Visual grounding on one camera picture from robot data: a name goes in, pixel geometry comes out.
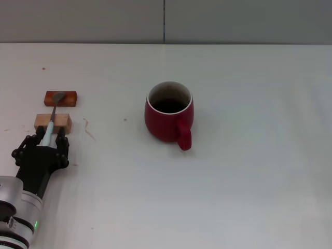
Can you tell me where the dark reddish wooden block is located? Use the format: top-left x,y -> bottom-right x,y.
43,90 -> 78,108

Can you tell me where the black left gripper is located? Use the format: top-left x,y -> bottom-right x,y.
11,125 -> 70,200

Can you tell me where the dark coffee liquid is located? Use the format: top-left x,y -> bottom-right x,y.
151,98 -> 189,114

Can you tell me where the light wooden block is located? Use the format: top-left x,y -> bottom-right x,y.
33,113 -> 73,135

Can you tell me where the red ceramic cup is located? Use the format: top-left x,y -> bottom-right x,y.
144,81 -> 195,151

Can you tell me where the blue handled metal spoon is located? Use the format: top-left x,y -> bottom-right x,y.
41,91 -> 66,147

